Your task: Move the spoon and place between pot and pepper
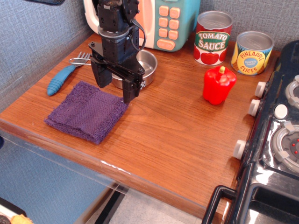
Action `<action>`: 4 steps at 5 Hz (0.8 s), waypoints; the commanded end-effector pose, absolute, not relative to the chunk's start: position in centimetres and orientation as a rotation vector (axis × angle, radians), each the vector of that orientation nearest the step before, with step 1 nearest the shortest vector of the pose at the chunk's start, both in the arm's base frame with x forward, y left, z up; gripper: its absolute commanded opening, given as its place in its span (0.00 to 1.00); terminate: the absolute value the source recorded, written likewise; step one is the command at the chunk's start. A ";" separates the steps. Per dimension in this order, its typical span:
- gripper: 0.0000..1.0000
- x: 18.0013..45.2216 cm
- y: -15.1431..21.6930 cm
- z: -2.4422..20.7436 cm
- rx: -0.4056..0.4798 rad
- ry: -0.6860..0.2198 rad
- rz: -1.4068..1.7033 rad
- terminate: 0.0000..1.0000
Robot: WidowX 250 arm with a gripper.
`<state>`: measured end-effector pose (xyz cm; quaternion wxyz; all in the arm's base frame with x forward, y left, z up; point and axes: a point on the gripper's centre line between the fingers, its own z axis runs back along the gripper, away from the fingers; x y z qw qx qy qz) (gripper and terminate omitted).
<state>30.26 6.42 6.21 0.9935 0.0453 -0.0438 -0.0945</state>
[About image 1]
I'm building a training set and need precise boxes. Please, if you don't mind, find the black toy stove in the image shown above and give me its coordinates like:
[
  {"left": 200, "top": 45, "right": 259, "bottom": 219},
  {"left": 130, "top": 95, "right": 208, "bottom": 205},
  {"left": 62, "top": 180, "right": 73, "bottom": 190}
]
[{"left": 202, "top": 41, "right": 299, "bottom": 224}]

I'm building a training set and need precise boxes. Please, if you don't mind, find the pineapple slices can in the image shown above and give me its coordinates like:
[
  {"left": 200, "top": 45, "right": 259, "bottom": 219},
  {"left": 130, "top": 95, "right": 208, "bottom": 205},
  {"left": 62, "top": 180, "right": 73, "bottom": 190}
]
[{"left": 231, "top": 31, "right": 274, "bottom": 75}]

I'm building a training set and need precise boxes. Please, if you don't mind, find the red toy pepper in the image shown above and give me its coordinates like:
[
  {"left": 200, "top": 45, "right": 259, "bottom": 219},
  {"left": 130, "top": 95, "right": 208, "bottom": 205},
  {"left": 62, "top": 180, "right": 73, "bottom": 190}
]
[{"left": 203, "top": 66, "right": 237, "bottom": 105}]

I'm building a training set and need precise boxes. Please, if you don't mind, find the small steel pot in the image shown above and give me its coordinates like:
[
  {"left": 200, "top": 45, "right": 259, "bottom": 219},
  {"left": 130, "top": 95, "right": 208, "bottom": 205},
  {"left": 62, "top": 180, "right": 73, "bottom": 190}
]
[{"left": 69, "top": 49, "right": 158, "bottom": 90}]

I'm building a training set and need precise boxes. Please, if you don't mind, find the purple folded towel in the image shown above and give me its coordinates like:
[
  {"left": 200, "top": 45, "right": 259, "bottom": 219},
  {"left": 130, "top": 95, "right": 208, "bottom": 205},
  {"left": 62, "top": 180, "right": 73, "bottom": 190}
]
[{"left": 44, "top": 81, "right": 128, "bottom": 145}]

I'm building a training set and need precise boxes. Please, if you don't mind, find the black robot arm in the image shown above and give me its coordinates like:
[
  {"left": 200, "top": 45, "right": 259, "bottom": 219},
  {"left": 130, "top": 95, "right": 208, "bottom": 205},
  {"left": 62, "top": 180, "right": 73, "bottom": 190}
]
[{"left": 89, "top": 0, "right": 145, "bottom": 104}]

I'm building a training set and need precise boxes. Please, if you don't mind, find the toy microwave oven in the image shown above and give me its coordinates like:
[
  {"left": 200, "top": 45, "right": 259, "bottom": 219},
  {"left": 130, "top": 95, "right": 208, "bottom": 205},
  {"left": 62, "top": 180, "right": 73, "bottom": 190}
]
[{"left": 83, "top": 0, "right": 200, "bottom": 52}]

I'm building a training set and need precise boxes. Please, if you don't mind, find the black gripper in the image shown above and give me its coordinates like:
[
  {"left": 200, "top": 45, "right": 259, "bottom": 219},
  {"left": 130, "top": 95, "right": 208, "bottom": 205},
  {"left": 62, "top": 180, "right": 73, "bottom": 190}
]
[{"left": 89, "top": 24, "right": 145, "bottom": 104}]

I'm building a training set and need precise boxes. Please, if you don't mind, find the blue handled fork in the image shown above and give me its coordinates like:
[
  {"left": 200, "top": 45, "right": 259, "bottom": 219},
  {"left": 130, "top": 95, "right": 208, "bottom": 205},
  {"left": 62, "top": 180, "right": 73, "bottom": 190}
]
[{"left": 47, "top": 52, "right": 91, "bottom": 96}]

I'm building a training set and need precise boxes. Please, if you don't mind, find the tomato sauce can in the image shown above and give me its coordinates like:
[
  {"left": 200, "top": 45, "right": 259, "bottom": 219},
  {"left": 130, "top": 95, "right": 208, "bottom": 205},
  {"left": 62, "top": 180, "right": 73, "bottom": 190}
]
[{"left": 193, "top": 11, "right": 233, "bottom": 65}]

